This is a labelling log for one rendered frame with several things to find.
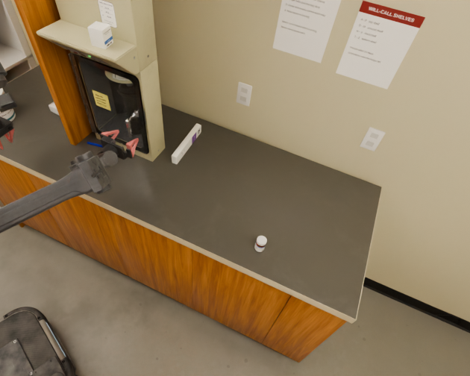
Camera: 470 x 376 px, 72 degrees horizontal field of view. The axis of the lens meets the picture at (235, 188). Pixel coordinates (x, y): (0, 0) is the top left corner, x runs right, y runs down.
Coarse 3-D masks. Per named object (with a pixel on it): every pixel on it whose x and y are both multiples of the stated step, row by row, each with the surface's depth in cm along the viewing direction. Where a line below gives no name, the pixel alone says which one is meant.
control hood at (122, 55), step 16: (48, 32) 109; (64, 32) 110; (80, 32) 111; (64, 48) 121; (80, 48) 106; (96, 48) 106; (112, 48) 107; (128, 48) 108; (112, 64) 112; (128, 64) 110
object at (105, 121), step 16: (80, 64) 126; (96, 64) 123; (96, 80) 129; (112, 80) 125; (128, 80) 121; (112, 96) 132; (128, 96) 127; (96, 112) 143; (112, 112) 139; (128, 112) 134; (96, 128) 152; (112, 128) 147; (144, 128) 137; (144, 144) 145
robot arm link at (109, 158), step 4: (104, 152) 116; (108, 152) 117; (112, 152) 118; (100, 156) 117; (104, 156) 115; (108, 156) 116; (112, 156) 117; (116, 156) 119; (72, 160) 116; (76, 160) 116; (104, 160) 115; (108, 160) 116; (112, 160) 117; (116, 160) 118; (72, 164) 116; (104, 164) 115; (108, 164) 116; (112, 164) 117
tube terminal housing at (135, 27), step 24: (72, 0) 108; (96, 0) 104; (120, 0) 101; (144, 0) 105; (120, 24) 107; (144, 24) 109; (144, 48) 115; (144, 72) 120; (144, 96) 126; (120, 144) 155
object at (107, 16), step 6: (102, 0) 103; (102, 6) 105; (108, 6) 104; (102, 12) 106; (108, 12) 105; (114, 12) 104; (102, 18) 108; (108, 18) 107; (114, 18) 106; (114, 24) 108
